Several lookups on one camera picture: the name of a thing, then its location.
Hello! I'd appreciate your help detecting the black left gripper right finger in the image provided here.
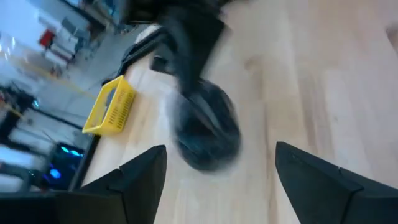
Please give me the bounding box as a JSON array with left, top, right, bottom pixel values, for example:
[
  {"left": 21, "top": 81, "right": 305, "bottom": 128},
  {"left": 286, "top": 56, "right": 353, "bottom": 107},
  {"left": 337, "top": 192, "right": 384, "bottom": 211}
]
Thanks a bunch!
[{"left": 275, "top": 141, "right": 398, "bottom": 224}]

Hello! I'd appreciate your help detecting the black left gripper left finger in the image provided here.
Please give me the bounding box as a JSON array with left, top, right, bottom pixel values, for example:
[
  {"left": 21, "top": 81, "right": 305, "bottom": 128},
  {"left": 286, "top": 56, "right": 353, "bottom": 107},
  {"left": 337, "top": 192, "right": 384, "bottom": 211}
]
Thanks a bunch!
[{"left": 0, "top": 144, "right": 168, "bottom": 224}]

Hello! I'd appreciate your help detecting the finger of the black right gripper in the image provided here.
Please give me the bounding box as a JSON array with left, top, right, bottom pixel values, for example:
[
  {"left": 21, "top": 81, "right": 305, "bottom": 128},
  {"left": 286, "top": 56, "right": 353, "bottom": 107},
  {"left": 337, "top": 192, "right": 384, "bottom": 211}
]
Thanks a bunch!
[
  {"left": 191, "top": 77, "right": 231, "bottom": 138},
  {"left": 178, "top": 79, "right": 223, "bottom": 141}
]

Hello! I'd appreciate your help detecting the black hairbrush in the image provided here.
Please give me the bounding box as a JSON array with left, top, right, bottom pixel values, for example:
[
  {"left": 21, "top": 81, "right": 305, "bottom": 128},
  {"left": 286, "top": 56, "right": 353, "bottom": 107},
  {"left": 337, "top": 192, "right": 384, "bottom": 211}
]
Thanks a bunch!
[{"left": 166, "top": 77, "right": 243, "bottom": 172}]

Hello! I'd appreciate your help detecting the blue-lit dark device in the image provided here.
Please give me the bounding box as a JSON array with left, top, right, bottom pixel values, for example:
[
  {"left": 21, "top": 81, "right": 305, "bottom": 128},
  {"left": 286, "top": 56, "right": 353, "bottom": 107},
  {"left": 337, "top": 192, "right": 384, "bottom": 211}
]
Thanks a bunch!
[{"left": 43, "top": 142, "right": 86, "bottom": 191}]

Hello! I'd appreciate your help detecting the yellow plastic basket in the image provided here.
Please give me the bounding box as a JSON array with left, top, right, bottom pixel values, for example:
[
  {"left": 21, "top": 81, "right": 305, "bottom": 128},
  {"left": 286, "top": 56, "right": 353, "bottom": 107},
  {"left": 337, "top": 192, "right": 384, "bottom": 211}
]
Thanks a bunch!
[{"left": 82, "top": 74, "right": 137, "bottom": 136}]

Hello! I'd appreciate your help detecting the red box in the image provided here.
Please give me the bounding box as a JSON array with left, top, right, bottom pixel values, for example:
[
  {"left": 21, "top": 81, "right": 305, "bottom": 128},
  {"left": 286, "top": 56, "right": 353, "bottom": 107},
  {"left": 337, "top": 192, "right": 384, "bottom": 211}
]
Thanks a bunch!
[{"left": 38, "top": 29, "right": 56, "bottom": 48}]

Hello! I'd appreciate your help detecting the orange-yellow floor cable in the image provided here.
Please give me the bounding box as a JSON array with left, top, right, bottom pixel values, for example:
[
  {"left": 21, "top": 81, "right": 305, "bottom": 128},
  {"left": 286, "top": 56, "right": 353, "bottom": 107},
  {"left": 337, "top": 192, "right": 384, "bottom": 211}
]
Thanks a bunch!
[{"left": 18, "top": 58, "right": 98, "bottom": 101}]

